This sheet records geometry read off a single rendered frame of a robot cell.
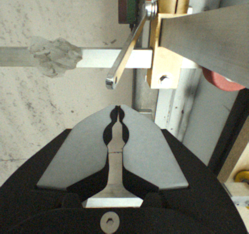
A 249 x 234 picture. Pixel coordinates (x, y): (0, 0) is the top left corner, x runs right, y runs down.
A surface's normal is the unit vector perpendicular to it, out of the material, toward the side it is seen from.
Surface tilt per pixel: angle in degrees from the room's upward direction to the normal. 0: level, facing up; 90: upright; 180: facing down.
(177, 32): 90
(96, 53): 0
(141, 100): 0
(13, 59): 0
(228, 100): 90
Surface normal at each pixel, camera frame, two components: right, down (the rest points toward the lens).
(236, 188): 0.01, -0.87
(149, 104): 0.01, 0.49
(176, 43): -1.00, 0.00
